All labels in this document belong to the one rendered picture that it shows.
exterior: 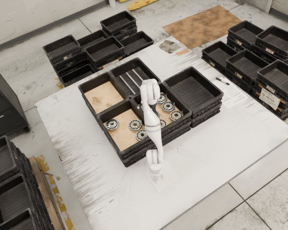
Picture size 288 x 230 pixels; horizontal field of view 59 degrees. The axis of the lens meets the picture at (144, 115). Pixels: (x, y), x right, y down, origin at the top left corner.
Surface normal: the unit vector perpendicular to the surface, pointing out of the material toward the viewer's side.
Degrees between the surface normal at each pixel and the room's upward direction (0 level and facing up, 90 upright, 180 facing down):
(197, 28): 4
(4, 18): 90
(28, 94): 0
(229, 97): 0
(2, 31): 90
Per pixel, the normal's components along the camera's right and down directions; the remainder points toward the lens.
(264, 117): -0.12, -0.61
